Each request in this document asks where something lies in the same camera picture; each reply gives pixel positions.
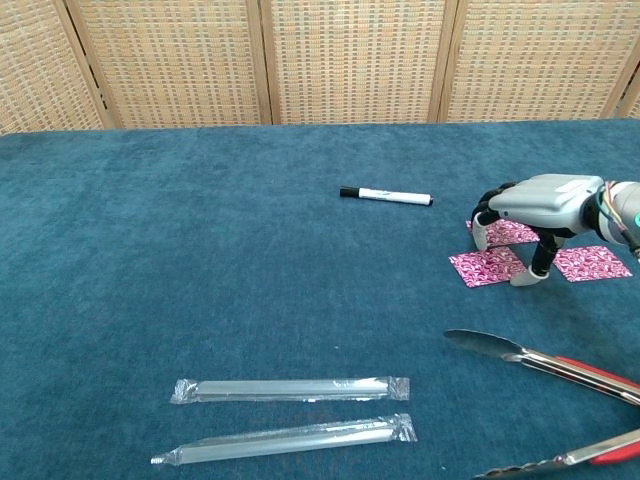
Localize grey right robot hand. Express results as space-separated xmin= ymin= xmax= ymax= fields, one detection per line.
xmin=472 ymin=173 xmax=606 ymax=288

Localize pink patterned paper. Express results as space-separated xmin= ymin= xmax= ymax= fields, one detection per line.
xmin=466 ymin=218 xmax=541 ymax=246
xmin=448 ymin=245 xmax=530 ymax=290

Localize pink patterned cloth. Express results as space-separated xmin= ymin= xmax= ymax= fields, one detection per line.
xmin=552 ymin=245 xmax=634 ymax=284

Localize woven rattan screen panel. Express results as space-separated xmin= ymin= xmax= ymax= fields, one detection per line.
xmin=0 ymin=0 xmax=116 ymax=136
xmin=612 ymin=64 xmax=640 ymax=119
xmin=437 ymin=0 xmax=640 ymax=124
xmin=247 ymin=0 xmax=459 ymax=126
xmin=64 ymin=0 xmax=274 ymax=130

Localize white marker with black cap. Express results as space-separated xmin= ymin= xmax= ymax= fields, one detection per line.
xmin=339 ymin=185 xmax=435 ymax=207

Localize metal tongs with red grips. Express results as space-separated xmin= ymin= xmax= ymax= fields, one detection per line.
xmin=443 ymin=328 xmax=640 ymax=480

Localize clear wrapped straw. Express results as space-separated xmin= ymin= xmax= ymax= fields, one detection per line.
xmin=169 ymin=376 xmax=411 ymax=405
xmin=150 ymin=412 xmax=419 ymax=469

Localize blue velvet table cover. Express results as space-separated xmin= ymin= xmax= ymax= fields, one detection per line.
xmin=0 ymin=117 xmax=640 ymax=480

